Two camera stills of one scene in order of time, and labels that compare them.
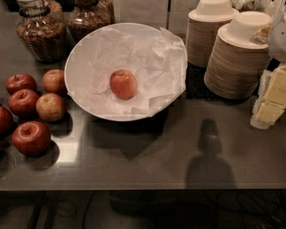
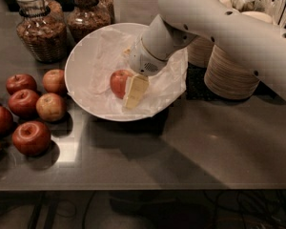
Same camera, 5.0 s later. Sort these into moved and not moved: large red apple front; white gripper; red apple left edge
Moved: white gripper
Not moved: large red apple front; red apple left edge
